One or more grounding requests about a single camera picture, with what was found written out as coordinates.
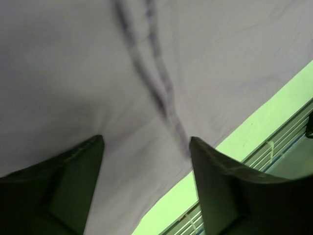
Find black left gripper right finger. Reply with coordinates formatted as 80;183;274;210
189;137;313;235

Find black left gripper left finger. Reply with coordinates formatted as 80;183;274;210
0;135;105;235

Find purple trousers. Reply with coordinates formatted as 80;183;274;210
0;0;313;235

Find aluminium frame rail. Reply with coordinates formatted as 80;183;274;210
154;97;313;235

